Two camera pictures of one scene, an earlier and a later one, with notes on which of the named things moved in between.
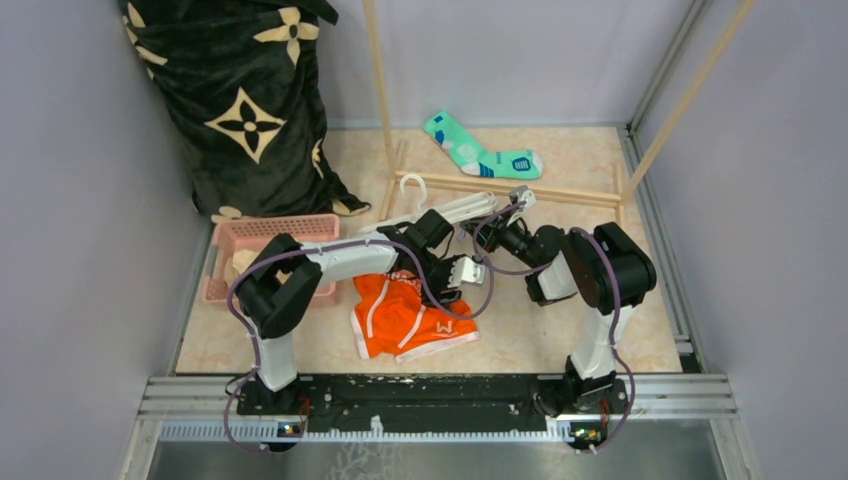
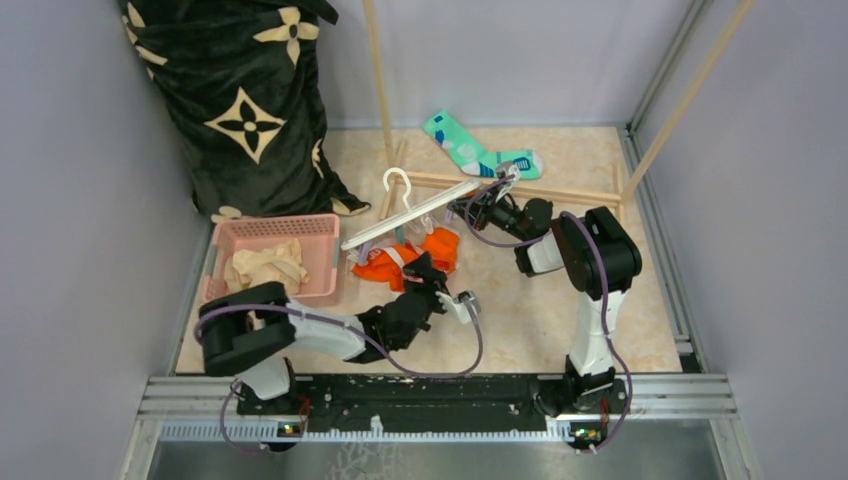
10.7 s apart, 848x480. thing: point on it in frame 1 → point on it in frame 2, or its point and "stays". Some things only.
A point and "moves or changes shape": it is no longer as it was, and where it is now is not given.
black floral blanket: (241, 81) stays
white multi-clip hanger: (455, 209) moves or changes shape
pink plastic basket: (236, 234) stays
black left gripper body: (436, 273) → (432, 282)
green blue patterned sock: (475, 161) stays
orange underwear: (390, 312) moves or changes shape
